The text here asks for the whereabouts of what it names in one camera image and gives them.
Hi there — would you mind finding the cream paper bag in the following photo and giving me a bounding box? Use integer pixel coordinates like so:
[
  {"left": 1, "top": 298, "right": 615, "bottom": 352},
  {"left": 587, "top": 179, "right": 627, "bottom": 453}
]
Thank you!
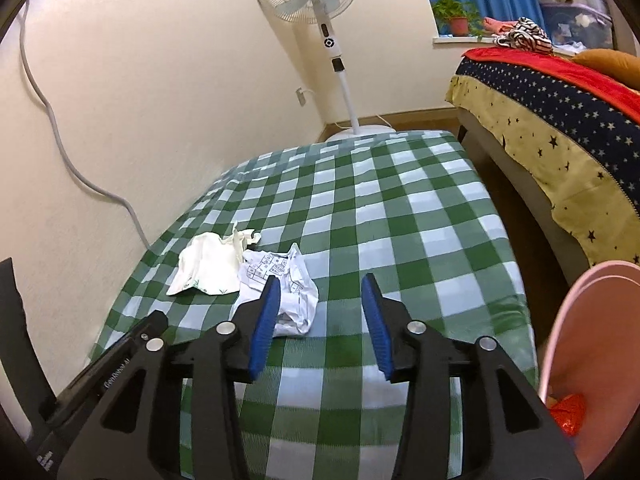
[{"left": 166, "top": 222, "right": 262, "bottom": 297}]

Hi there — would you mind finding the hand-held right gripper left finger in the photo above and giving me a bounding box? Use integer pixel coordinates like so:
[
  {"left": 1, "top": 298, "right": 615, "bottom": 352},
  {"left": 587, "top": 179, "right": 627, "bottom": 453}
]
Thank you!
[{"left": 55, "top": 275, "right": 283, "bottom": 480}]

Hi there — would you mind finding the red blanket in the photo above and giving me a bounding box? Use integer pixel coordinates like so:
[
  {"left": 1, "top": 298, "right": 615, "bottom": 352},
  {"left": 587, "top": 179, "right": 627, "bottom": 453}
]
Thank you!
[{"left": 462, "top": 46, "right": 640, "bottom": 126}]

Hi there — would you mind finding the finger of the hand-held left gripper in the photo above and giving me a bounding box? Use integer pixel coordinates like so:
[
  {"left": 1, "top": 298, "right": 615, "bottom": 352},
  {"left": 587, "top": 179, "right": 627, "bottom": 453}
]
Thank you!
[{"left": 127, "top": 311, "right": 169, "bottom": 348}]

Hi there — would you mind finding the green checked cloth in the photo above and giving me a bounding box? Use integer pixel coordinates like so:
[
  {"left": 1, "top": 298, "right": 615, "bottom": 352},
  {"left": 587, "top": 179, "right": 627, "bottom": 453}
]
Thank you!
[{"left": 92, "top": 130, "right": 541, "bottom": 480}]

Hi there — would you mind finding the clear storage box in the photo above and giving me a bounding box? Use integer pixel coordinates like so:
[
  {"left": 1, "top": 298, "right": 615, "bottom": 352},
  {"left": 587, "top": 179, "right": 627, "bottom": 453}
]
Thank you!
[{"left": 540, "top": 0, "right": 613, "bottom": 53}]

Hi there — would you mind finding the grey wall cable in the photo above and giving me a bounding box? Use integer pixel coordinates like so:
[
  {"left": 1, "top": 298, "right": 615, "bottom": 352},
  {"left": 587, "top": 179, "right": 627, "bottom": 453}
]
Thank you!
[{"left": 17, "top": 0, "right": 151, "bottom": 251}]

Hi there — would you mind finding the bed with star blanket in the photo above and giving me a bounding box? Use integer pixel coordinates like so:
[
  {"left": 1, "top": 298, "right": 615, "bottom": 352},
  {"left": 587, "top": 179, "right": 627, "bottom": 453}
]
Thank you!
[{"left": 446, "top": 55, "right": 640, "bottom": 268}]

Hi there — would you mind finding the red plastic bag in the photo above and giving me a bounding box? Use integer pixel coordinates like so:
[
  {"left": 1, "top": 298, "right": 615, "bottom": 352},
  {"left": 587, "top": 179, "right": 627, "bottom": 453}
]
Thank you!
[{"left": 547, "top": 394, "right": 587, "bottom": 436}]

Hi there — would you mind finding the pink plastic bin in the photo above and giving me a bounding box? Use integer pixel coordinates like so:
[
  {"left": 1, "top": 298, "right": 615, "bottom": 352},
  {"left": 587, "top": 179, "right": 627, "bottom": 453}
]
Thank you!
[{"left": 537, "top": 260, "right": 640, "bottom": 480}]

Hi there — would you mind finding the striped clothing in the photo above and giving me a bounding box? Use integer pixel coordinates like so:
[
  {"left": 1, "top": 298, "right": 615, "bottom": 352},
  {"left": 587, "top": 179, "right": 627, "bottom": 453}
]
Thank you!
[{"left": 492, "top": 16, "right": 553, "bottom": 53}]

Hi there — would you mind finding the orange pillow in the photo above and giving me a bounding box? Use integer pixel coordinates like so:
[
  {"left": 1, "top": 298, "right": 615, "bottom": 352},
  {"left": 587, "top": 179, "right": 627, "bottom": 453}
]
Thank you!
[{"left": 570, "top": 49, "right": 640, "bottom": 92}]

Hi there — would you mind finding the potted green plant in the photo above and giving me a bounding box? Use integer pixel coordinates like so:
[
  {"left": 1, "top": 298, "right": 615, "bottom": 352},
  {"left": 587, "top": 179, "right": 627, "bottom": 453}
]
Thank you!
[{"left": 431, "top": 0, "right": 486, "bottom": 40}]

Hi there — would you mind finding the printed paper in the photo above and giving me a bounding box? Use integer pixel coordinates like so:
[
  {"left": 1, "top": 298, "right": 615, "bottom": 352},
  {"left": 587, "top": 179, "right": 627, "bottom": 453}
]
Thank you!
[{"left": 239, "top": 242, "right": 320, "bottom": 337}]

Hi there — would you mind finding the pink clothing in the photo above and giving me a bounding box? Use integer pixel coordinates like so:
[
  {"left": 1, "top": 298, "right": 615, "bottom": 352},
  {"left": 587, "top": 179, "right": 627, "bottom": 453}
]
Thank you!
[{"left": 482, "top": 16, "right": 518, "bottom": 36}]

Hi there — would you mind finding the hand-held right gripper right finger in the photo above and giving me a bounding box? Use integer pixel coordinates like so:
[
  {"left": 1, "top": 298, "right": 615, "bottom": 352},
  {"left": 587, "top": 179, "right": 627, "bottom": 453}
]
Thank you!
[{"left": 360, "top": 273, "right": 585, "bottom": 480}]

